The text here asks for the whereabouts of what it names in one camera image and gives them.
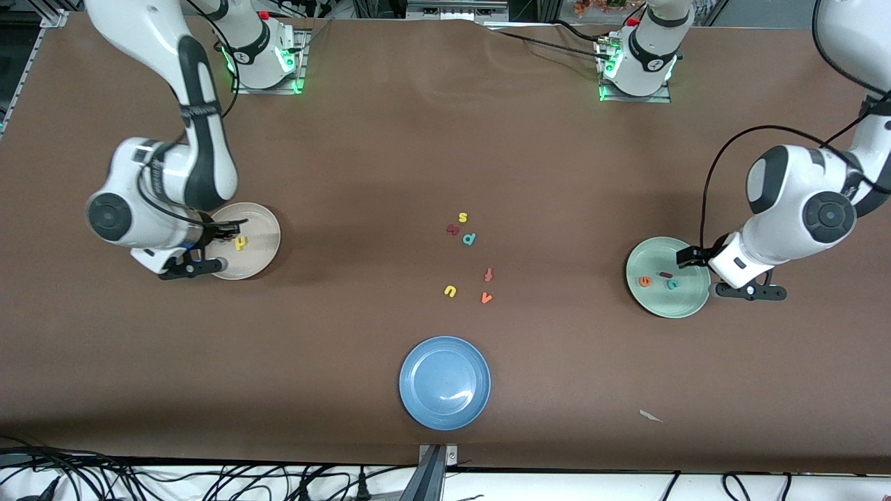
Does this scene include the orange artificial flowers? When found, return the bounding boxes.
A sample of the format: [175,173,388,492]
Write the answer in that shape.
[574,0,645,16]

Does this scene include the blue round plate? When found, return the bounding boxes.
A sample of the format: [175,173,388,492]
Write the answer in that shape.
[399,336,491,431]

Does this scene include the light green round plate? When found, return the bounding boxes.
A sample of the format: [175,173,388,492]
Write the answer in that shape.
[625,237,711,319]

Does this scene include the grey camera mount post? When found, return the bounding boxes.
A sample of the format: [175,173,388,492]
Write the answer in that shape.
[400,444,459,501]

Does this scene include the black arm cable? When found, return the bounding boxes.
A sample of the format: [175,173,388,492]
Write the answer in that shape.
[700,0,891,250]
[138,0,241,230]

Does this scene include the brown paper table cover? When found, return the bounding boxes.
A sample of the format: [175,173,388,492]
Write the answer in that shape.
[0,13,891,475]

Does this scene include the grey metal rail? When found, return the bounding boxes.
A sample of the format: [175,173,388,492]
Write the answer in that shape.
[406,0,509,22]

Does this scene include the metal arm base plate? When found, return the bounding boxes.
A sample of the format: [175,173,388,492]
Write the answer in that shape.
[599,38,673,104]
[231,31,308,95]

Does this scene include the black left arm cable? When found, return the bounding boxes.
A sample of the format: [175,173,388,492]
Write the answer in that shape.
[700,0,891,250]

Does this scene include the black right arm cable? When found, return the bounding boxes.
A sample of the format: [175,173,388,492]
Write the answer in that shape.
[138,0,241,230]

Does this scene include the aluminium frame profile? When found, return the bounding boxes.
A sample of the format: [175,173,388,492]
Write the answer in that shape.
[0,0,70,140]

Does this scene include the beige brown round plate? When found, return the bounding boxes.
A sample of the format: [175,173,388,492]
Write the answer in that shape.
[205,202,282,280]

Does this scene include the black base cable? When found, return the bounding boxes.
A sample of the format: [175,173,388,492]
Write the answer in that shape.
[550,19,610,44]
[484,25,605,59]

